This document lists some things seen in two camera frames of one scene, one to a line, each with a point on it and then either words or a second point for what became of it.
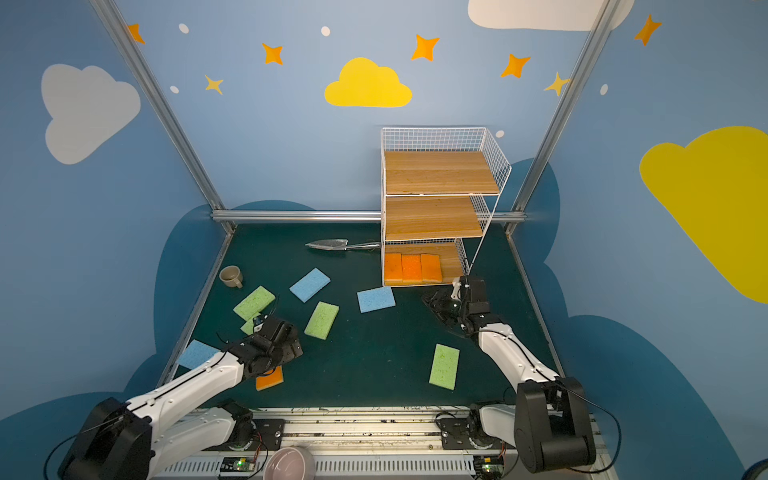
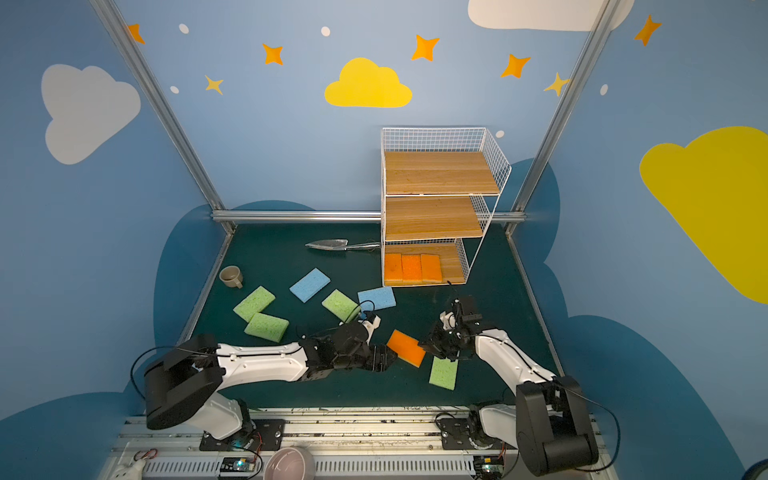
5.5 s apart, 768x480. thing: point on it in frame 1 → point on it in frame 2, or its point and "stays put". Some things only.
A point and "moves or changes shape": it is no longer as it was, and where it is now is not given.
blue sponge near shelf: (375, 299) stays put
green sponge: (445, 365) stays put
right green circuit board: (488, 467) stays put
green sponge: (322, 319) → (341, 306)
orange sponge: (267, 381) moves or changes shape
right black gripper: (450, 307) → (442, 345)
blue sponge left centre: (310, 284) stays put
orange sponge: (393, 273) stays put
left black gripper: (274, 335) → (372, 355)
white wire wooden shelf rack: (439, 186) stays put
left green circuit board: (238, 464) stays put
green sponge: (254, 303) stays put
